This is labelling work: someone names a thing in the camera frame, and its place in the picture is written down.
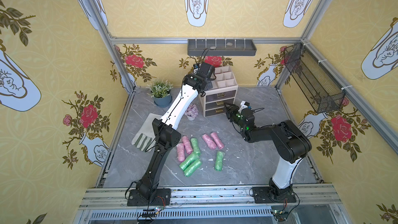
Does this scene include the black wire mesh basket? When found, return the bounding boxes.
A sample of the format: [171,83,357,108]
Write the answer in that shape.
[282,44,345,113]

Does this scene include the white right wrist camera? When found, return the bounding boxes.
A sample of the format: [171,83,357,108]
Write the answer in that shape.
[238,101,250,113]

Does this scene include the aluminum front rail frame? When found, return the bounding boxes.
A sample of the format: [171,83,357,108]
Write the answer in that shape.
[74,184,351,224]

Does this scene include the beige three-drawer organizer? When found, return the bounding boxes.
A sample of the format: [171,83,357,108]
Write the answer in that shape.
[199,66,238,117]

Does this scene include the white green work glove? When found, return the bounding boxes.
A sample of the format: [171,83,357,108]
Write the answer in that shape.
[131,113,161,151]

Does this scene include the pink trash bag roll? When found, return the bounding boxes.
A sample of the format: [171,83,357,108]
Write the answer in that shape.
[210,132,224,149]
[181,136,193,155]
[177,143,185,163]
[202,134,217,150]

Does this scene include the gray wall shelf tray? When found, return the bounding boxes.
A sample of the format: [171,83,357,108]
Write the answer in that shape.
[187,38,257,57]

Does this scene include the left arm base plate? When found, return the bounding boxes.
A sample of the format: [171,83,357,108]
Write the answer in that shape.
[127,188,171,206]

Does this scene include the purple flowers in white pot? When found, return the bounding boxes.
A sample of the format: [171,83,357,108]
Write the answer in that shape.
[184,104,199,121]

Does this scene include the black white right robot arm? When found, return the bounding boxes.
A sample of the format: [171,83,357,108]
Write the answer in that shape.
[224,101,312,201]

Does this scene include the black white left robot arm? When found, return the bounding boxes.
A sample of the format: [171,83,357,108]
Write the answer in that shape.
[135,62,216,203]

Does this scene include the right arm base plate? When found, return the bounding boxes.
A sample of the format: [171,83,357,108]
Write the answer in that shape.
[251,186,297,204]

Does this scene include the green plant in blue pot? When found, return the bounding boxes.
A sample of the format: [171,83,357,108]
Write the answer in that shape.
[149,80,173,107]

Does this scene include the green trash bag roll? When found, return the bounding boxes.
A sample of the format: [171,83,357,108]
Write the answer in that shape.
[184,159,202,177]
[214,151,225,171]
[190,138,201,156]
[179,152,200,171]

